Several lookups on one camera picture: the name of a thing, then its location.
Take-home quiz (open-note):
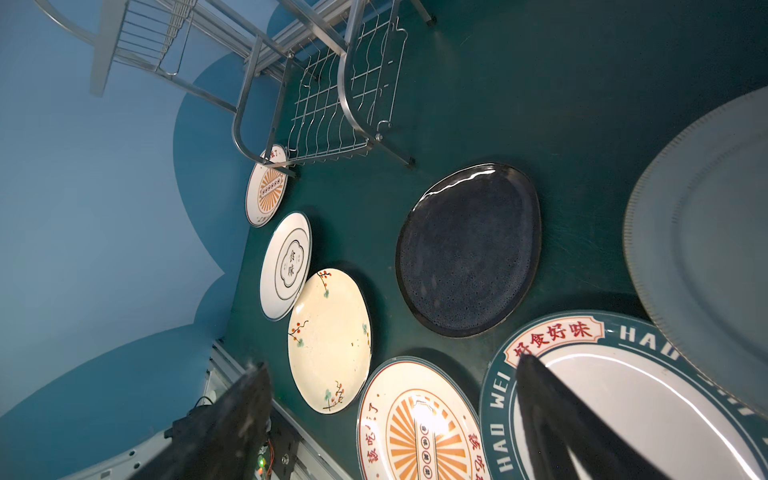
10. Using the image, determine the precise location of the large pale green plate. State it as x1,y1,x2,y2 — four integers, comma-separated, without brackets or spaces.
623,88,767,415

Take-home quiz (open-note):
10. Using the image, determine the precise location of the green rim Hao Wei plate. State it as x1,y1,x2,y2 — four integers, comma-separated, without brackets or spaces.
480,310,767,479

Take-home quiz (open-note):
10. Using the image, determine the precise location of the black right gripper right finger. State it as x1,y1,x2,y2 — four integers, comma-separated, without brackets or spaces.
516,355,667,479

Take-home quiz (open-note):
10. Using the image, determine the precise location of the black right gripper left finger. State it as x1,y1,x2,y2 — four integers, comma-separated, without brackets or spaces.
132,363,272,479

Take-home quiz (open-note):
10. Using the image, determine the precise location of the orange sunburst plate front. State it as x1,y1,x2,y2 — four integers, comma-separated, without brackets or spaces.
356,356,492,479

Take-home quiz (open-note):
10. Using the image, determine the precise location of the left green circuit board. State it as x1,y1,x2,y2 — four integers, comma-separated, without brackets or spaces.
253,439,282,480

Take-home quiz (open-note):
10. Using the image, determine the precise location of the orange sunburst plate by rack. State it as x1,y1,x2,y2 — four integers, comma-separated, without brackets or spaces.
245,163,288,228

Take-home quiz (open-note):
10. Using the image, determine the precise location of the dark blue speckled plate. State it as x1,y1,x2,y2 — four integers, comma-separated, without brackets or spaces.
395,162,542,338

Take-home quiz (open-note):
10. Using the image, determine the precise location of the cream floral plate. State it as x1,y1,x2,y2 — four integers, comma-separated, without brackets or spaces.
288,268,372,415

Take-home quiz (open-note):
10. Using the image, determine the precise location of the white plate with black motif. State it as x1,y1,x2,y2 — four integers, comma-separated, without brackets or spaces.
259,211,312,321

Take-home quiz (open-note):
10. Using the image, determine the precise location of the steel two-tier dish rack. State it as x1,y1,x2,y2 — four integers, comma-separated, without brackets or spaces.
39,1,414,174

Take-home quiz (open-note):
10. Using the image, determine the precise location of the aluminium back frame rail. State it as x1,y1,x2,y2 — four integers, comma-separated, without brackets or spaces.
197,0,361,79

